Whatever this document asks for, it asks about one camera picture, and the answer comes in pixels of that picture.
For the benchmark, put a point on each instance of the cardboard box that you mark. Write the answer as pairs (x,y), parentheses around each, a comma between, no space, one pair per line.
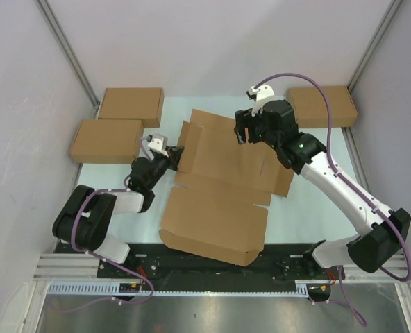
(311,111)
(133,103)
(106,141)
(218,206)

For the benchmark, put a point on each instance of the left aluminium corner post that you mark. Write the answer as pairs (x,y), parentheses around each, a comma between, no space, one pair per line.
(58,33)

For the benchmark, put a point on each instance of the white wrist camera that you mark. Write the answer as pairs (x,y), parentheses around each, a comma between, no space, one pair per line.
(261,95)
(158,144)

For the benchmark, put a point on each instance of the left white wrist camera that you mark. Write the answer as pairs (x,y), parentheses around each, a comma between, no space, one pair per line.
(158,144)

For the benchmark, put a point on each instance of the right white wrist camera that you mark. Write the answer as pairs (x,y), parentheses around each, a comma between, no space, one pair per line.
(261,95)

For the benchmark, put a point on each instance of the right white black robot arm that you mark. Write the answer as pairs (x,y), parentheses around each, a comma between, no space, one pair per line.
(380,230)

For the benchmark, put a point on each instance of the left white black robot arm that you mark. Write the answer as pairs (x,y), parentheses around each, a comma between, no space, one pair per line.
(84,220)

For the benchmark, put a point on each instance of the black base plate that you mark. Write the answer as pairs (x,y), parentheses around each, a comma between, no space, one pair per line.
(281,261)

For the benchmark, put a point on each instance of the right aluminium corner post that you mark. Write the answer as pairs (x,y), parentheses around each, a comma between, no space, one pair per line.
(383,27)

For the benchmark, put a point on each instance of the white slotted cable duct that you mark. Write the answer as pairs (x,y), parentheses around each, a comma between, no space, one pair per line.
(60,288)

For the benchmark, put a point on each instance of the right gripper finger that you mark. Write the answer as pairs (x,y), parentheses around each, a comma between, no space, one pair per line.
(253,127)
(242,127)

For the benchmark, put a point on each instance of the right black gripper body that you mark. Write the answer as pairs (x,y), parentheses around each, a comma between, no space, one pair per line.
(268,137)

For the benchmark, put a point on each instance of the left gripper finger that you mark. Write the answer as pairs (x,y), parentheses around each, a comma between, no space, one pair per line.
(174,164)
(175,153)

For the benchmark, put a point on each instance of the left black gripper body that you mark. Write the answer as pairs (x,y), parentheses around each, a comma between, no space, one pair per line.
(159,164)

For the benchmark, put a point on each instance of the aluminium corner post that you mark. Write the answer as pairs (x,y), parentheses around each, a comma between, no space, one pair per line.
(58,33)
(383,27)

